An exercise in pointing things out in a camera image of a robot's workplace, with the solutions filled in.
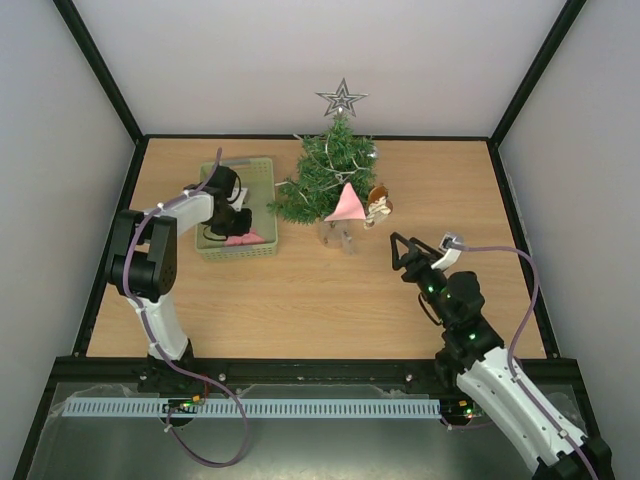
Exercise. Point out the white slotted cable duct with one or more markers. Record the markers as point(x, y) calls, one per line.
point(254, 408)

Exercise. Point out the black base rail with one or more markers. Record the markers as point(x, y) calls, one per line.
point(151, 376)

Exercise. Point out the pink felt triangle ornament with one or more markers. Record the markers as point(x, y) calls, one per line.
point(349, 206)

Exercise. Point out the small green christmas tree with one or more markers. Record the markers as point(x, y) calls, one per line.
point(328, 161)

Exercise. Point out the silver star ornament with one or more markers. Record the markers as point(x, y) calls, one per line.
point(341, 100)

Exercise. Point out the pink ornaments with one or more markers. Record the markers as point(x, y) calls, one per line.
point(250, 238)

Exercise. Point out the green plastic basket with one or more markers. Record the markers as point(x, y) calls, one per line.
point(257, 175)

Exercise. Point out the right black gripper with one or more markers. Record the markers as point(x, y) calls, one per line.
point(415, 261)

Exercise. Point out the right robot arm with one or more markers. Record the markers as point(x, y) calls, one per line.
point(476, 361)

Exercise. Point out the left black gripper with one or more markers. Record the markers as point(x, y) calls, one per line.
point(242, 229)

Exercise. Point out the brown gingerbread ornament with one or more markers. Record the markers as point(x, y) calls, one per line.
point(378, 208)

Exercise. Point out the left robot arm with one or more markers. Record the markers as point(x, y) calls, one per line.
point(142, 260)

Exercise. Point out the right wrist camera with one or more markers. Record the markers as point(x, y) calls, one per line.
point(449, 250)

